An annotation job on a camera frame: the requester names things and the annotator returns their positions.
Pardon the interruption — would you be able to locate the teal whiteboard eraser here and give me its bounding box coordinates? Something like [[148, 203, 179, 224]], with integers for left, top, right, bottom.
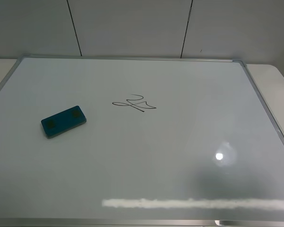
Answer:
[[41, 105, 87, 139]]

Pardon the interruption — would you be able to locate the black marker scribble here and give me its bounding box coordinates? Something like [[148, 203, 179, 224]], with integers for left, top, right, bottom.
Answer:
[[112, 94, 157, 113]]

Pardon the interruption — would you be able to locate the white whiteboard with aluminium frame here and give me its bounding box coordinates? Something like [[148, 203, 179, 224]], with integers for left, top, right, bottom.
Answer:
[[0, 56, 284, 227]]

